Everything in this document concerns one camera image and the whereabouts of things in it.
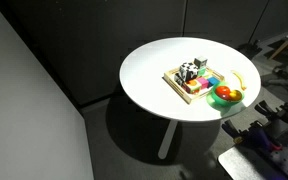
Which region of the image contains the magenta block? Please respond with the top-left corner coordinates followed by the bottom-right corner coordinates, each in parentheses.
top-left (197, 77), bottom-right (211, 88)

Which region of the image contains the green bowl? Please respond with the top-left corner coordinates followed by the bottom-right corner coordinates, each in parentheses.
top-left (211, 81), bottom-right (246, 108)

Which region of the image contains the gray toy block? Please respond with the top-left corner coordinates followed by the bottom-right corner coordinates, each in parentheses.
top-left (193, 55), bottom-right (209, 69)

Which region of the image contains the yellow toy fruit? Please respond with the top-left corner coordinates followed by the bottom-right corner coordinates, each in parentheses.
top-left (229, 89), bottom-right (243, 102)

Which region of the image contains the wooden plank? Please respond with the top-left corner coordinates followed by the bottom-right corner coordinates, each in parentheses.
top-left (268, 39), bottom-right (288, 61)

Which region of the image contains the black purple spring clamp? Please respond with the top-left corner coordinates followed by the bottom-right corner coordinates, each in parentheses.
top-left (222, 119), bottom-right (283, 153)
top-left (254, 99), bottom-right (288, 127)

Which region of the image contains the black white checkered block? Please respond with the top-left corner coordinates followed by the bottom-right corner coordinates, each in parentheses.
top-left (174, 61), bottom-right (200, 86)

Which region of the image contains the red toy apple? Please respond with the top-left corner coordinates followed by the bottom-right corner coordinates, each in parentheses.
top-left (215, 85), bottom-right (232, 99)

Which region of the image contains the white table leg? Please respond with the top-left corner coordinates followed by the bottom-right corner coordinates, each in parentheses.
top-left (157, 119), bottom-right (179, 160)

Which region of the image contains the orange red patterned block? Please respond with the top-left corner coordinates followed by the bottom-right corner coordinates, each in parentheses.
top-left (183, 79), bottom-right (202, 94)

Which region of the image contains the teal green block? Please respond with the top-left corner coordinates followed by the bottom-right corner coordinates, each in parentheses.
top-left (197, 66), bottom-right (208, 77)

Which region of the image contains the blue block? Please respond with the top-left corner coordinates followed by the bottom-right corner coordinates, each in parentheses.
top-left (207, 77), bottom-right (220, 87)

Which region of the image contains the gray metal plate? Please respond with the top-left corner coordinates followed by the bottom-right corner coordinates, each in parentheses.
top-left (217, 144), bottom-right (285, 180)

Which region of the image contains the yellow toy banana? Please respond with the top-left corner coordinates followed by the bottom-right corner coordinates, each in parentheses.
top-left (231, 69), bottom-right (248, 91)

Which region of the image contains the wooden tray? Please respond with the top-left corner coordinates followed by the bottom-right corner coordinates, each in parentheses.
top-left (163, 66), bottom-right (226, 105)

